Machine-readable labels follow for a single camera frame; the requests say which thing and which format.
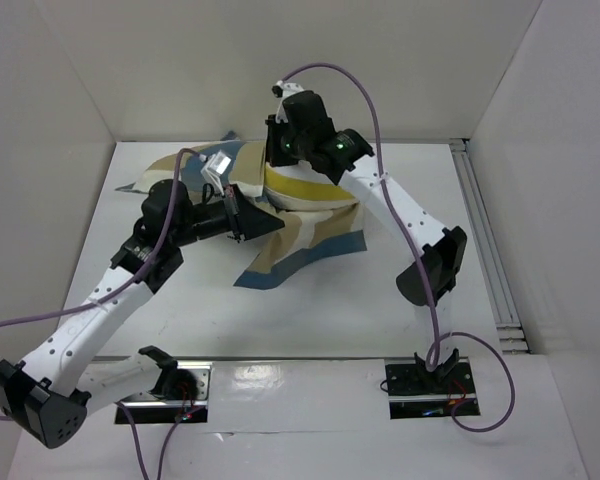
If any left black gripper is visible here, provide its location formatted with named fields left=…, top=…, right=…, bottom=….
left=171, top=185, right=285, bottom=249

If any white pillow yellow edge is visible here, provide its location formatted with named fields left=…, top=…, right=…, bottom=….
left=264, top=161, right=358, bottom=212

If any blue beige checked pillowcase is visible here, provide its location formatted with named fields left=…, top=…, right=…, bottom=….
left=121, top=140, right=366, bottom=290

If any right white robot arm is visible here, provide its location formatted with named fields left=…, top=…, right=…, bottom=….
left=265, top=114, right=467, bottom=392

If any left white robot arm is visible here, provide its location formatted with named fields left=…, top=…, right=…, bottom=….
left=0, top=180, right=284, bottom=449

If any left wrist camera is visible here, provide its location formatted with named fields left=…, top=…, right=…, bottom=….
left=201, top=150, right=232, bottom=185

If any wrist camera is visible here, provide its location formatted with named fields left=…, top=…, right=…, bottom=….
left=272, top=81, right=328, bottom=131
left=201, top=150, right=232, bottom=185

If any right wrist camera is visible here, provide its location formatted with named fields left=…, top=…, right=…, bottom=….
left=272, top=81, right=328, bottom=131

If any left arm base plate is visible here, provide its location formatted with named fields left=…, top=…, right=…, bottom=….
left=121, top=364, right=211, bottom=425

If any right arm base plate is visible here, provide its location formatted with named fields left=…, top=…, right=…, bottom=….
left=379, top=349, right=480, bottom=420

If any aluminium frame rail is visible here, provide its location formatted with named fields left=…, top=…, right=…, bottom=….
left=449, top=139, right=531, bottom=355

